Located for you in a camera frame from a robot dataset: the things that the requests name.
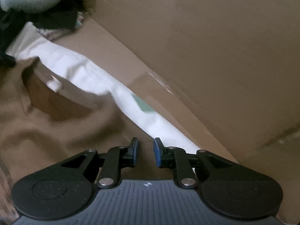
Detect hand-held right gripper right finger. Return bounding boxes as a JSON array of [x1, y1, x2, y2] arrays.
[[153, 137, 230, 189]]

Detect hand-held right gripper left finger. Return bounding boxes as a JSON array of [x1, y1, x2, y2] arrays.
[[60, 137, 139, 189]]

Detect brown printed t-shirt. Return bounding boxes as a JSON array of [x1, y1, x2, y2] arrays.
[[0, 56, 195, 185]]

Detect white bear print bedsheet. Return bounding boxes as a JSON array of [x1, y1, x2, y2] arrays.
[[6, 22, 202, 155]]

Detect brown cardboard sheet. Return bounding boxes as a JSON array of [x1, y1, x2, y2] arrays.
[[53, 0, 300, 225]]

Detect black cloth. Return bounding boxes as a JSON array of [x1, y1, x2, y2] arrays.
[[0, 0, 82, 52]]

